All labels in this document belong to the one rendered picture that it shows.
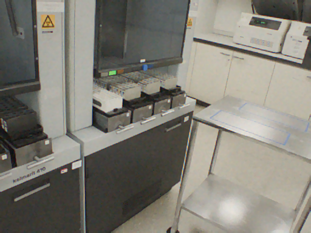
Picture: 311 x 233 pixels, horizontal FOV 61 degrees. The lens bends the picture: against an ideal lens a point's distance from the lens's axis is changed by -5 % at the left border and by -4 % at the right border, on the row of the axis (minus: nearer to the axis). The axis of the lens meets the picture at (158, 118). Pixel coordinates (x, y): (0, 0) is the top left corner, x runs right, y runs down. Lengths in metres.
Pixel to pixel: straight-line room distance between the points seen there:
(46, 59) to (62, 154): 0.36
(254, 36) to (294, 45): 0.45
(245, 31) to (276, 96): 0.81
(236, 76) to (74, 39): 2.56
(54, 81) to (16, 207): 0.48
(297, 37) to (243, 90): 0.83
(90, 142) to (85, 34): 0.43
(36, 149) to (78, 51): 0.39
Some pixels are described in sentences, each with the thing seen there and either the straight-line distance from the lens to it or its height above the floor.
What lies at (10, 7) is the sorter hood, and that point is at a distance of 0.94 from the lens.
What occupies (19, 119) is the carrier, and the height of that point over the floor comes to 0.87.
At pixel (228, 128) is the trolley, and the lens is 1.20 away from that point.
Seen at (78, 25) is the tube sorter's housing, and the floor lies 1.18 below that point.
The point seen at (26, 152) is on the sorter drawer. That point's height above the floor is 0.78.
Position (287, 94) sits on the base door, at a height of 0.51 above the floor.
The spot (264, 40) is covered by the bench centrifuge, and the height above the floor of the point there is 1.01.
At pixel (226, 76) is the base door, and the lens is 3.44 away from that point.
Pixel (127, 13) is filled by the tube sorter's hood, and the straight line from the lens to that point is 1.21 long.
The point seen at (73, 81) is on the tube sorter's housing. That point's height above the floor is 0.96.
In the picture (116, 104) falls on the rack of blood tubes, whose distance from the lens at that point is 1.23.
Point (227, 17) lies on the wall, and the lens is 4.10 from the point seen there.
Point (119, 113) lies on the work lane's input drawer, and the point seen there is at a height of 0.81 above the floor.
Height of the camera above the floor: 1.31
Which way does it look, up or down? 25 degrees down
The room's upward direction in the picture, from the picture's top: 7 degrees clockwise
